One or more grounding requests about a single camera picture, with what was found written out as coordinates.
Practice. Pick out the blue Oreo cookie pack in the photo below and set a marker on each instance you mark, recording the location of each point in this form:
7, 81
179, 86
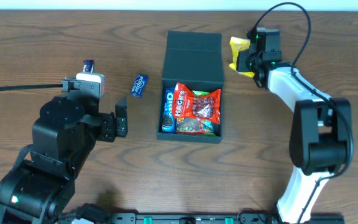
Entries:
168, 121

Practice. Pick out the blue Eclipse mint pack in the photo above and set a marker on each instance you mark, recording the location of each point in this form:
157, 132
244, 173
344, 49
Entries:
139, 85

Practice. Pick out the red Hacks candy bag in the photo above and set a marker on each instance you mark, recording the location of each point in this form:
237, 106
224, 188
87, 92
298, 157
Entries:
186, 104

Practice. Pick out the purple Dairy Milk chocolate bar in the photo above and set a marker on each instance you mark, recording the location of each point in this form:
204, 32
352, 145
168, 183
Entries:
88, 66

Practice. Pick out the yellow Hacks candy bag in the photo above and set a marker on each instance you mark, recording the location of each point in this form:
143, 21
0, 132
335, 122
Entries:
237, 45

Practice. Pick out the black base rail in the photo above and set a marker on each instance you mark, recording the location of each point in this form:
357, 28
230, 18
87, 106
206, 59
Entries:
244, 218

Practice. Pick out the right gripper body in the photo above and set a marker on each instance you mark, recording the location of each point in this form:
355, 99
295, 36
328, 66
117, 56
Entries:
245, 62

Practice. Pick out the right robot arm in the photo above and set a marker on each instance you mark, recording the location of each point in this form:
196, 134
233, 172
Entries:
321, 144

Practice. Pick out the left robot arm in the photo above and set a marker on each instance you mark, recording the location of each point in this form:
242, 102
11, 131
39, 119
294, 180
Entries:
42, 179

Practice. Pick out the dark green open box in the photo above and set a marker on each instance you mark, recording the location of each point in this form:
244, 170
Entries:
195, 60

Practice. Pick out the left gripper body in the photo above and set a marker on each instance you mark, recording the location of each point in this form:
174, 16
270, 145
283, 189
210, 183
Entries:
111, 125

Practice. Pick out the Haribo gummy bag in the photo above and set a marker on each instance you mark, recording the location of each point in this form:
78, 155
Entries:
194, 126

